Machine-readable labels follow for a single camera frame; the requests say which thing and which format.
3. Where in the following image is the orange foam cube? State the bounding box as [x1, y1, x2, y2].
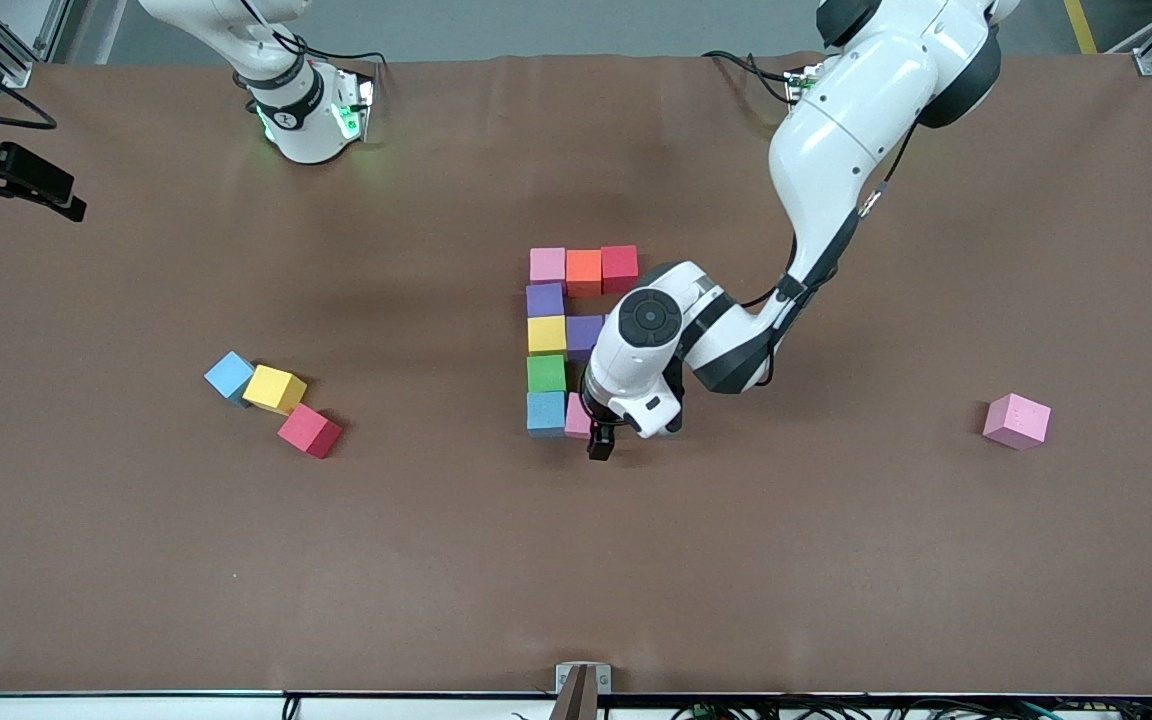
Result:
[565, 249, 604, 298]

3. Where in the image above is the black right base cable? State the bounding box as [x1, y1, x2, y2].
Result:
[236, 0, 392, 76]

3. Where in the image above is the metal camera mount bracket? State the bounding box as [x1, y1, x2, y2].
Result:
[551, 662, 613, 720]

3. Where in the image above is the yellow foam cube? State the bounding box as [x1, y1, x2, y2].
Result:
[242, 364, 308, 416]
[528, 314, 570, 357]

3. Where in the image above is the green foam cube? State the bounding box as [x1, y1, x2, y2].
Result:
[526, 354, 569, 394]

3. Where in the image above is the black left base cable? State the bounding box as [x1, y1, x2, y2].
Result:
[701, 48, 799, 106]

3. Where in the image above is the brown table mat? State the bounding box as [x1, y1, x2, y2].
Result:
[0, 52, 1152, 696]

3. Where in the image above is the red foam cube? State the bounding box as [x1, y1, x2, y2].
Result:
[601, 245, 640, 295]
[277, 403, 344, 460]

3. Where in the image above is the black base cable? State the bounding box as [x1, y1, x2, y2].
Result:
[701, 48, 799, 106]
[236, 0, 392, 76]

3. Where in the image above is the blue foam cube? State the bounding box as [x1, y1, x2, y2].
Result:
[203, 350, 257, 406]
[526, 390, 567, 439]

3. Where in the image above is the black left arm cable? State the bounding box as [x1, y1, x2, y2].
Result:
[736, 120, 922, 396]

